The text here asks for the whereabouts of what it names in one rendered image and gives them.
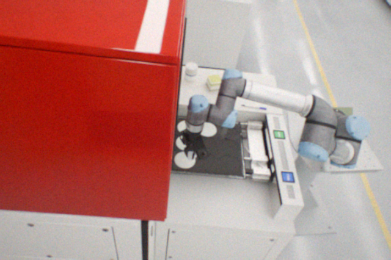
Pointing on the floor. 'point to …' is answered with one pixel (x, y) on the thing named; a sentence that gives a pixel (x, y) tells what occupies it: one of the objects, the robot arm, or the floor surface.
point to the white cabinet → (216, 243)
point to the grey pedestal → (311, 205)
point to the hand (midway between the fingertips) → (192, 159)
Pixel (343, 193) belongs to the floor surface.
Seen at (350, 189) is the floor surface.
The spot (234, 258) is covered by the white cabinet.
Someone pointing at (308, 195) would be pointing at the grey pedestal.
